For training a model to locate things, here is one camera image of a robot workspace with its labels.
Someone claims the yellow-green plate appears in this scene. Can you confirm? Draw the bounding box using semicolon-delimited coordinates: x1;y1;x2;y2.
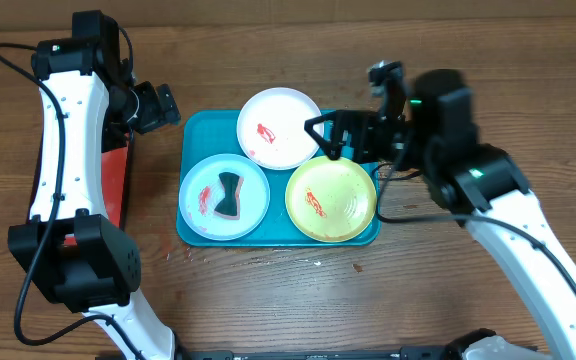
285;156;377;243

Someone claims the white plate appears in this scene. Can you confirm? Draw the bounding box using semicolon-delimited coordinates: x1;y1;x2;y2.
236;87;322;170

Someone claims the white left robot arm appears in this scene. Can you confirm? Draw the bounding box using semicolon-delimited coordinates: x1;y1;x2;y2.
8;10;185;359

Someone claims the orange and green sponge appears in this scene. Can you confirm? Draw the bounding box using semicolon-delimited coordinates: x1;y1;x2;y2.
214;172;244;220

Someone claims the light blue plate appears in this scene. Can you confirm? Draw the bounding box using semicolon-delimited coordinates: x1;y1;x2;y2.
179;154;270;241

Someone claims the dark tray with red water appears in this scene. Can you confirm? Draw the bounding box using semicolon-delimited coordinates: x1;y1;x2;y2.
28;120;132;229

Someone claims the teal plastic tray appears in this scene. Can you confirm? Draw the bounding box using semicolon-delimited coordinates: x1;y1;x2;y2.
175;109;382;248

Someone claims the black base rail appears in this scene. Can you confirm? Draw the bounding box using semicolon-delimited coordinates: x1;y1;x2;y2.
174;346;464;360

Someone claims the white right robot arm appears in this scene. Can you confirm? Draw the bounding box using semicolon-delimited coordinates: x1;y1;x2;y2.
317;63;576;359

